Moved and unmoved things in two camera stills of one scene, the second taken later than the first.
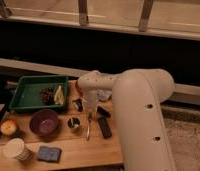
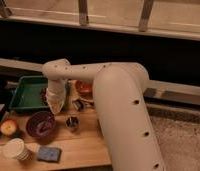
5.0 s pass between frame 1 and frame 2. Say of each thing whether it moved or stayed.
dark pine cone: stayed
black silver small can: stayed
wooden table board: stayed
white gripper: moved
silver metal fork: moved
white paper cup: stayed
